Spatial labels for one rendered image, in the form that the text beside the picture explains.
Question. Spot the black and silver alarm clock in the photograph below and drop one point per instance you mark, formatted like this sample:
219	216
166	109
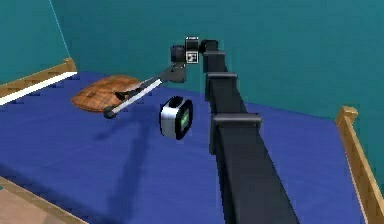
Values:
176	117

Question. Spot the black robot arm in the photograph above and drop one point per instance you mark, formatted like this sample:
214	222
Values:
246	166

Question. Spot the wooden bed with blue cover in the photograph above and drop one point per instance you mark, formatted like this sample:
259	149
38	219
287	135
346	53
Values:
100	160

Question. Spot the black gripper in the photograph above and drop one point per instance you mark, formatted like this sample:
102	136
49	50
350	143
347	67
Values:
177	63

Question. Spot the brown checked pillow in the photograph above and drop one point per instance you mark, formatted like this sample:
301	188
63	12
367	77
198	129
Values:
100	93

